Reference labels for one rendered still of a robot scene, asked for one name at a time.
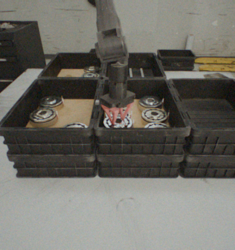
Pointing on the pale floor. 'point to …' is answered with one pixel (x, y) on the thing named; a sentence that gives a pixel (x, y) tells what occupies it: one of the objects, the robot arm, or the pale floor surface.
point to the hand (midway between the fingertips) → (117, 119)
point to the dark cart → (15, 52)
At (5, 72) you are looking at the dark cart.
